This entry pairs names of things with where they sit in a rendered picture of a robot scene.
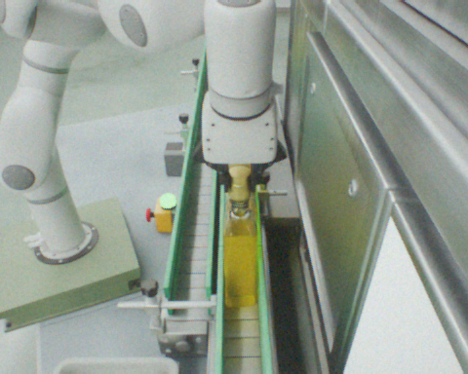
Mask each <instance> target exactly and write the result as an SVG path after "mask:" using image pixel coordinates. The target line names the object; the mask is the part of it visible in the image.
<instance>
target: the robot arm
mask: <svg viewBox="0 0 468 374"><path fill-rule="evenodd" d="M276 17H277V7H276V3H275V0H0V25H1V26H2V27H3V30H4V31H5V32H7V33H8V34H9V35H10V36H12V37H15V38H17V39H20V38H21V39H28V40H29V41H28V42H27V44H26V45H25V47H24V49H23V54H22V62H21V68H20V74H19V82H18V86H17V88H16V90H15V91H14V92H13V94H12V96H11V99H10V100H9V101H8V103H7V105H6V106H5V107H4V110H3V115H2V118H1V123H0V183H1V185H2V186H4V187H6V188H7V189H8V190H10V191H12V192H14V193H19V194H24V196H25V199H26V202H27V205H28V207H29V209H30V211H31V213H32V215H33V217H34V220H35V223H36V225H37V227H38V228H39V231H40V232H39V233H37V235H34V236H28V237H24V239H23V240H24V243H28V247H29V248H32V247H36V246H39V245H40V250H41V252H42V254H43V255H44V256H46V257H48V258H50V259H63V258H67V257H70V256H72V255H76V254H78V253H79V252H81V251H82V250H83V249H85V247H87V246H88V245H89V244H90V242H91V240H92V230H91V229H90V228H89V227H88V226H86V225H84V224H82V222H81V220H80V217H79V214H78V212H77V210H76V204H74V201H73V198H72V195H71V194H70V191H69V188H68V183H67V180H66V177H65V175H64V172H63V169H62V167H61V160H60V156H59V150H58V147H57V144H56V134H57V130H58V126H59V121H60V119H61V116H62V111H63V101H64V95H65V90H66V82H67V78H68V73H69V70H70V66H71V62H72V61H73V60H74V58H76V57H77V55H78V54H80V53H81V52H82V51H84V50H85V49H86V48H89V47H91V46H92V45H95V44H96V43H97V42H98V41H99V40H100V39H101V36H102V35H103V34H104V33H105V29H106V26H107V28H109V30H110V33H111V34H112V35H114V36H115V37H116V40H117V41H118V42H121V43H122V44H124V46H126V47H128V48H132V49H135V50H137V51H140V52H141V53H145V54H160V53H166V52H169V51H171V50H173V49H174V48H176V47H178V46H180V45H182V44H185V43H187V42H189V41H191V40H192V39H194V38H196V37H199V36H201V35H204V34H205V35H206V48H207V61H208V73H209V91H208V92H207V93H206V94H205V98H204V103H203V113H202V136H203V138H202V139H201V141H200V142H199V143H198V145H197V147H196V148H195V149H194V151H193V155H192V159H193V160H195V161H197V162H200V163H202V164H203V163H205V164H206V165H207V166H208V167H210V168H212V169H214V170H215V171H216V175H218V178H219V186H224V193H228V164H251V192H252V193H255V191H256V185H260V176H261V175H263V171H264V170H266V169H267V168H269V167H270V166H273V165H274V163H278V162H280V161H282V160H285V159H286V158H287V157H288V152H287V149H286V148H285V147H284V146H283V145H282V144H281V142H280V141H279V139H278V138H277V106H276V95H275V94H282V93H283V92H284V83H276V82H274V80H272V78H273V75H272V71H273V61H274V38H275V28H276Z"/></svg>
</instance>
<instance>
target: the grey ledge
mask: <svg viewBox="0 0 468 374"><path fill-rule="evenodd" d="M275 95H276V94H275ZM276 106H277V138H278V139H279V141H280V142H281V144H282V145H283V146H284V147H285V148H286V149H287V152H288V147H287V143H286V139H285V135H284V130H283V126H282V122H283V119H282V115H281V110H280V107H279V102H278V98H277V95H276ZM266 171H269V175H270V180H269V182H268V184H267V186H269V190H287V191H288V195H287V196H269V200H268V201H267V202H266V207H267V208H268V219H267V221H265V226H299V225H300V221H299V216H298V212H297V203H296V198H295V194H294V189H293V174H292V169H291V165H290V160H289V156H288V157H287V158H286V159H285V160H282V161H280V162H278V163H274V165H273V166H270V167H269V168H267V169H266Z"/></svg>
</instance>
